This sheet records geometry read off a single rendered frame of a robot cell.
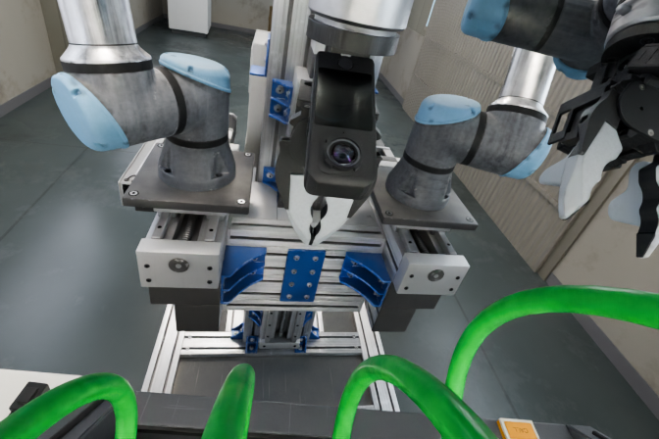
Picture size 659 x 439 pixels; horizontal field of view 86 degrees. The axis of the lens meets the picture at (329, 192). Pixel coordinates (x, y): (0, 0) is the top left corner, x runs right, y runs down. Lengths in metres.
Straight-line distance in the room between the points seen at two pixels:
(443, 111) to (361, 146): 0.51
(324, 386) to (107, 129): 1.12
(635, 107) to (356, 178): 0.28
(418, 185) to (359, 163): 0.57
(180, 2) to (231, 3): 1.28
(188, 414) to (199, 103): 0.46
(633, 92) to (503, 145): 0.38
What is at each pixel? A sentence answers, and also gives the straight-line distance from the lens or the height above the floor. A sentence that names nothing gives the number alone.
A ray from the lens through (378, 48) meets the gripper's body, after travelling 0.27.
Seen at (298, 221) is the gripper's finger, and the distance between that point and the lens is 0.34.
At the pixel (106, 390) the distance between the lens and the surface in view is 0.26.
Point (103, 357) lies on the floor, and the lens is 1.77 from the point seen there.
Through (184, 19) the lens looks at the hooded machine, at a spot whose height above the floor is 0.25.
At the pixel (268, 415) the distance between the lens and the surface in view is 0.55.
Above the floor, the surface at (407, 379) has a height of 1.31.
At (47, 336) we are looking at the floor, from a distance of 1.90.
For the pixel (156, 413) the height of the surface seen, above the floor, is 0.95.
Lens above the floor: 1.45
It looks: 33 degrees down
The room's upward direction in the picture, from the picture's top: 13 degrees clockwise
